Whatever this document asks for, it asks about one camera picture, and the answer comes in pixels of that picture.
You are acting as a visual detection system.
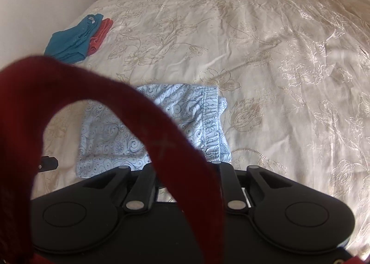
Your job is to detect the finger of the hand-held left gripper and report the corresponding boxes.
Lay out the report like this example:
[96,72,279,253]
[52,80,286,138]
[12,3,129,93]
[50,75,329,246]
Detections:
[39,156,59,171]

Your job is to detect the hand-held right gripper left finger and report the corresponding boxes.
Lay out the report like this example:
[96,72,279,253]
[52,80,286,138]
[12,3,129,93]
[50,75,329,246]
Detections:
[82,163,158,213]

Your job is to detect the light blue patterned pants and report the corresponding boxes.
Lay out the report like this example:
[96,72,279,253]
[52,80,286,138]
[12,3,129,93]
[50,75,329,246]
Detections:
[76,83,233,179]

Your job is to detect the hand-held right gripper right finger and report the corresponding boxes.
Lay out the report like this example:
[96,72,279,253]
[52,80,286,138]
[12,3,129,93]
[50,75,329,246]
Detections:
[211,162,293,212]

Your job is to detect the coral folded garment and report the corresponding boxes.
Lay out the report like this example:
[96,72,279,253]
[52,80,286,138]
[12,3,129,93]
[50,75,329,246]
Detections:
[87,18,114,56]

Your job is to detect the red cloth strap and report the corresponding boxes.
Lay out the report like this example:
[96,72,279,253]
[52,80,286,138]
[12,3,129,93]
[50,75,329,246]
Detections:
[0,55,226,264]

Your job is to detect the cream embroidered bedspread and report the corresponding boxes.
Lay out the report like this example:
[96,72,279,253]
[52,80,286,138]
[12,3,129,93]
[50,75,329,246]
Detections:
[0,0,370,253]

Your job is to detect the teal folded garment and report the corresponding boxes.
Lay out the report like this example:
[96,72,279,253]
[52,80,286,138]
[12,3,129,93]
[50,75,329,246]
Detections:
[44,13,104,64]

